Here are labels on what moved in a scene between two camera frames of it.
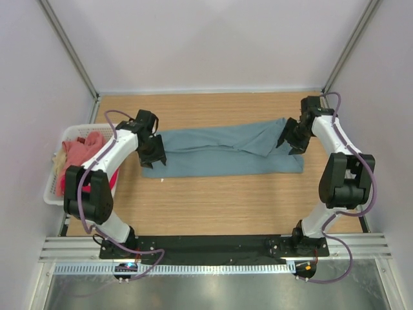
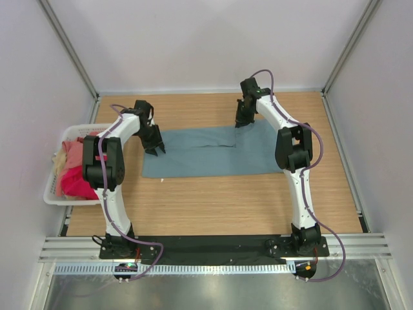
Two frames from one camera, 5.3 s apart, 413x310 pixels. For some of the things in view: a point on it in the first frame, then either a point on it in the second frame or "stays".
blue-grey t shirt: [246, 149] stays
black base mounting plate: [214, 247] stays
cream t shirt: [59, 159] stays
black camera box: [310, 108] → [250, 86]
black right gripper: [299, 147] → [240, 121]
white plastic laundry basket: [71, 133] stays
